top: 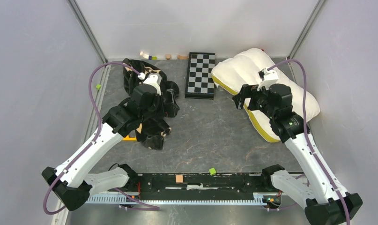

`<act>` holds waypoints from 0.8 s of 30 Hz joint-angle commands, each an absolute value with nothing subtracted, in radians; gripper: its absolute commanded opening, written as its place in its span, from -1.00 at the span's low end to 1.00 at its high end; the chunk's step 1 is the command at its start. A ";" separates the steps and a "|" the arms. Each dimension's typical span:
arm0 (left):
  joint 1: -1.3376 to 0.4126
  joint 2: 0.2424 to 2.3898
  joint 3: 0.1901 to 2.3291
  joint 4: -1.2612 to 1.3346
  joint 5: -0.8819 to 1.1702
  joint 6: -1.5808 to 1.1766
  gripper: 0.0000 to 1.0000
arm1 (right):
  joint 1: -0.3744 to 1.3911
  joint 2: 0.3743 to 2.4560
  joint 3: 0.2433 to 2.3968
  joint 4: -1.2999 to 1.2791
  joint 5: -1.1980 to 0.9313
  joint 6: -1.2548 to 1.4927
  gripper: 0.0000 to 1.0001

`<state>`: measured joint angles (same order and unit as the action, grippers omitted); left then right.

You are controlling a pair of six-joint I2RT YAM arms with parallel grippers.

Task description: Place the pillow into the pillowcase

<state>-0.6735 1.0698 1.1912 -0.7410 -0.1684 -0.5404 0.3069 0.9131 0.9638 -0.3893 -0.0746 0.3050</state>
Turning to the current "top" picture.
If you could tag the green cube on base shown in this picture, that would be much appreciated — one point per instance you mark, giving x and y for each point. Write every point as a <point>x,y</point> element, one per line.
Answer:
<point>212,171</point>

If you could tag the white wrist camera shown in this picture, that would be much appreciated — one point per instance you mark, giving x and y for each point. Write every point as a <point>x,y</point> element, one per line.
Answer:
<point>268,78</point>
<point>153,80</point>

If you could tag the long tan wooden block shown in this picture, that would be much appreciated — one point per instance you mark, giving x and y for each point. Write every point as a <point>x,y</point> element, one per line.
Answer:
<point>183,57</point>

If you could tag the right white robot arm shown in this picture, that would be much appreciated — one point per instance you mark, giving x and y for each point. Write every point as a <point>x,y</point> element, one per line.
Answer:
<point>325,200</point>

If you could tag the black floral pillowcase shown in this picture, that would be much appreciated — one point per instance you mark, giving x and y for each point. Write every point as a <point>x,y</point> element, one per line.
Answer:
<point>153,128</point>

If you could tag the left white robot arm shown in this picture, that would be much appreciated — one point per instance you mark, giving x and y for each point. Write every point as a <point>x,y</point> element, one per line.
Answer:
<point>72,181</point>

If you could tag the white yellow-edged pillow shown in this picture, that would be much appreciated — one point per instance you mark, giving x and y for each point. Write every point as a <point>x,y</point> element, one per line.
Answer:
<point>233,73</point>

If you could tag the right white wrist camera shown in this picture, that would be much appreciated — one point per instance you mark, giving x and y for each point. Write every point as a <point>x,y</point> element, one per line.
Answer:
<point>268,78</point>

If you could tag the black white checkerboard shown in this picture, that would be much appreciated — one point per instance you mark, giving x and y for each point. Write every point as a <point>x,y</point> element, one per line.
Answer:
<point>199,82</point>

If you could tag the white wooden block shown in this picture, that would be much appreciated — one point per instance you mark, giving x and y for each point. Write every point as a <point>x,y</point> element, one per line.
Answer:
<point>144,56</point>

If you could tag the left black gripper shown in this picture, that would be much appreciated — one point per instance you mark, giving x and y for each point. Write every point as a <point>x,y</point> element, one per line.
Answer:
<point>170,108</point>

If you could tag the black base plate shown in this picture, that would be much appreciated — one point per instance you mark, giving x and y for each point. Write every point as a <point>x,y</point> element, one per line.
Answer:
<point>198,186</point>

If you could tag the tan wooden cube on base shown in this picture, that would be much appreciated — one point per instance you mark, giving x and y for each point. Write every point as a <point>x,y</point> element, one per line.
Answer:
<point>179,179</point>

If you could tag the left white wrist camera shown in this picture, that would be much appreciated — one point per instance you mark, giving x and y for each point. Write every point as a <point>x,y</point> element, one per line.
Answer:
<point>153,80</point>

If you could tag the yellow triangle stencil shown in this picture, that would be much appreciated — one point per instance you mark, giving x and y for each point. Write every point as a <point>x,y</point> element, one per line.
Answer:
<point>130,137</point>

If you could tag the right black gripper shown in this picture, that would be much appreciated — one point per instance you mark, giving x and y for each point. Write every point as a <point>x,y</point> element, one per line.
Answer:
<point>246,91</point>

